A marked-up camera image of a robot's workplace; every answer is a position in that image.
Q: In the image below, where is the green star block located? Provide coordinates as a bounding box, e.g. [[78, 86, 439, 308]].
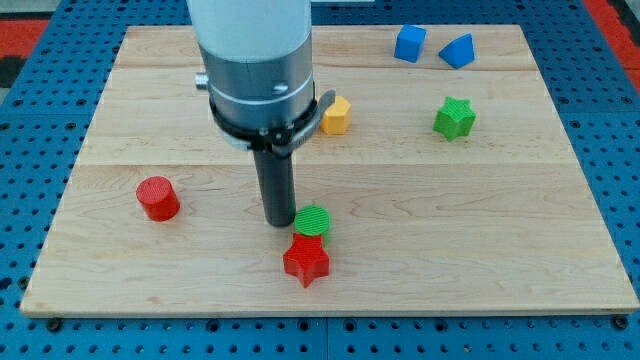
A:
[[433, 96, 476, 142]]

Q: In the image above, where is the green circle block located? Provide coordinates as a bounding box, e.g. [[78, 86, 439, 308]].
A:
[[294, 205, 332, 247]]

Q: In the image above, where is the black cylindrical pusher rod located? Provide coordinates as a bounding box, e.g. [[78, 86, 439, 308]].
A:
[[253, 151, 296, 227]]

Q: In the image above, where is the red cylinder block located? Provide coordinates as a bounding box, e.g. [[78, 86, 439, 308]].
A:
[[136, 176, 180, 222]]

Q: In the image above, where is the blue triangle block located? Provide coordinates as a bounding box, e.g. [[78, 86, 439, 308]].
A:
[[438, 33, 476, 69]]

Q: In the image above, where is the black clamp ring mount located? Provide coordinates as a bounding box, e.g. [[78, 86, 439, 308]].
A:
[[209, 90, 336, 158]]

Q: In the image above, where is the blue cube block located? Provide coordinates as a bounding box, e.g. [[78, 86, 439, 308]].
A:
[[394, 24, 428, 63]]

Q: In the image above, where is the yellow hexagon block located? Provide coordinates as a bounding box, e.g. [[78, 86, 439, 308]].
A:
[[320, 96, 352, 135]]

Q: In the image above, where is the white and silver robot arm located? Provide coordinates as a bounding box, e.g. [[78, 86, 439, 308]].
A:
[[187, 0, 336, 227]]

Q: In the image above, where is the light wooden board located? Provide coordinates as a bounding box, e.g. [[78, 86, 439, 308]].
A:
[[21, 25, 639, 318]]

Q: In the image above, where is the red star block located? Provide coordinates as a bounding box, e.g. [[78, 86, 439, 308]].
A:
[[283, 233, 330, 288]]

